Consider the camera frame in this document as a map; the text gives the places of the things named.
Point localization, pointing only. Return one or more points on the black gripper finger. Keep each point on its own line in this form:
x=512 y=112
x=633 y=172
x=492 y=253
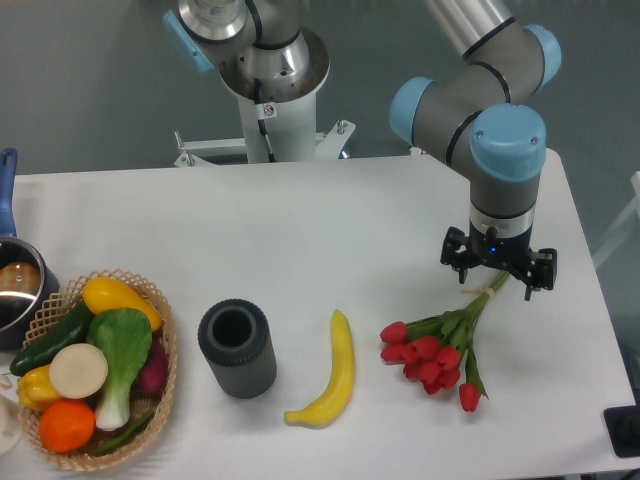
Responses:
x=537 y=270
x=458 y=253

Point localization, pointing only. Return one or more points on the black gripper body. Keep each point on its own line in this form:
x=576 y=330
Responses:
x=497 y=252

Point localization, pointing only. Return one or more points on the red tulip bouquet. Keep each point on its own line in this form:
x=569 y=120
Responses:
x=438 y=351

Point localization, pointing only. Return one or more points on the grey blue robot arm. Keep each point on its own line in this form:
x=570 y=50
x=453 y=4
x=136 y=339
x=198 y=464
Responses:
x=478 y=124

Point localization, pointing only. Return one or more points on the black device at edge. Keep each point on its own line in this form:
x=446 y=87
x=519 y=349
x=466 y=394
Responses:
x=623 y=429

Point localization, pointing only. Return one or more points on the yellow banana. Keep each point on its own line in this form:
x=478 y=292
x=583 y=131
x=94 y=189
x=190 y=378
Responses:
x=331 y=403

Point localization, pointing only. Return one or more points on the dark grey ribbed vase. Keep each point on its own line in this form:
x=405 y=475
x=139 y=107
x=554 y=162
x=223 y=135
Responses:
x=235 y=338

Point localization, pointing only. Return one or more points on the purple sweet potato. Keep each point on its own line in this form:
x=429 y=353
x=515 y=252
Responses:
x=153 y=376

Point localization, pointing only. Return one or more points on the green bok choy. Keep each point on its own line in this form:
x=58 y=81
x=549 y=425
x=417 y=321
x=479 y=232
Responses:
x=124 y=336

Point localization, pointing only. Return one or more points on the yellow squash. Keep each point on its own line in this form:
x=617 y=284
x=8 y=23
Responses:
x=102 y=293

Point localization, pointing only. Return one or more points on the dark green cucumber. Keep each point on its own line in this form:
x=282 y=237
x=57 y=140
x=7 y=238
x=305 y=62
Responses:
x=72 y=329

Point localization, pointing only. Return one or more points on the cream round disc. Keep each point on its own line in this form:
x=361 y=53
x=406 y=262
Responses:
x=78 y=371

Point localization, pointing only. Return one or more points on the woven wicker basket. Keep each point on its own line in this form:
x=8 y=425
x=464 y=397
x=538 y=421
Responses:
x=149 y=411

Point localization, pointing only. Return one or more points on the orange fruit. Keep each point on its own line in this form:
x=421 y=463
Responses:
x=66 y=426

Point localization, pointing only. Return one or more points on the yellow bell pepper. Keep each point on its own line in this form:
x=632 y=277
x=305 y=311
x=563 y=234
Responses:
x=35 y=390

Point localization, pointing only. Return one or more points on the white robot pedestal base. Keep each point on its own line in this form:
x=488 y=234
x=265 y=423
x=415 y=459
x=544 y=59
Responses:
x=272 y=132

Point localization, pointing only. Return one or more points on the blue handled saucepan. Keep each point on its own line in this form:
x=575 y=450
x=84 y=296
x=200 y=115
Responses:
x=26 y=280

